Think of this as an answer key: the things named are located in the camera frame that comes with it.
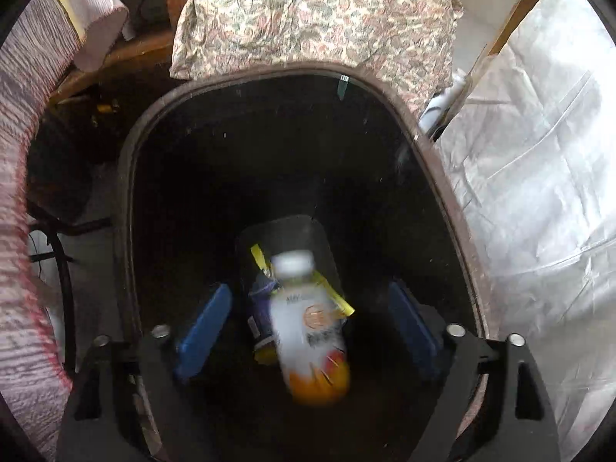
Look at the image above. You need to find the clear plastic packaging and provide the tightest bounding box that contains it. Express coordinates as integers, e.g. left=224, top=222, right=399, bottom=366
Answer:
left=236, top=216, right=345, bottom=299

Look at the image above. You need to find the purple striped tablecloth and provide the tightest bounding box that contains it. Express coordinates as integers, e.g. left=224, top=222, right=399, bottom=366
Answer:
left=0, top=0, right=130, bottom=462

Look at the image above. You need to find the blue white yogurt cup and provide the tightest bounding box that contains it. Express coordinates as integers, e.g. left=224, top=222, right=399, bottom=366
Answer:
left=246, top=274, right=280, bottom=352

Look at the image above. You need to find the wooden cabinet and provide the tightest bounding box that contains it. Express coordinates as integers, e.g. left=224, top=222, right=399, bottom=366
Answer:
left=462, top=0, right=566, bottom=78

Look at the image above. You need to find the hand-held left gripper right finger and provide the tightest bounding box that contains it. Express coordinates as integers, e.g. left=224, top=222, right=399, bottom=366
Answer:
left=387, top=279, right=561, bottom=462

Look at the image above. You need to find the dark brown trash bin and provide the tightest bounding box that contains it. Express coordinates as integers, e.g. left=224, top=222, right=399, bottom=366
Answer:
left=112, top=68, right=492, bottom=462

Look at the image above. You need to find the white orange drink bottle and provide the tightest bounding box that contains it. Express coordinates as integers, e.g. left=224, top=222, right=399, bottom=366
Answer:
left=267, top=249, right=351, bottom=406

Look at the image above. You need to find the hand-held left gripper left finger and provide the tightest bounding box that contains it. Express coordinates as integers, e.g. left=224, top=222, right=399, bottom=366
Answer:
left=58, top=283, right=234, bottom=462

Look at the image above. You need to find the yellow snack wrapper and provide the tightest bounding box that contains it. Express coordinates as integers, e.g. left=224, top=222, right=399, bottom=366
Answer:
left=249, top=244, right=356, bottom=367

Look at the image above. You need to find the floral paisley cloth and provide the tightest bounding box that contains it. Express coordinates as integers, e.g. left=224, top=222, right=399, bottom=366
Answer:
left=171, top=0, right=465, bottom=121

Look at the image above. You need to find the white plastic sheet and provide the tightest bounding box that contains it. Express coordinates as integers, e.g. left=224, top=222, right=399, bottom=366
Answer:
left=418, top=0, right=616, bottom=462

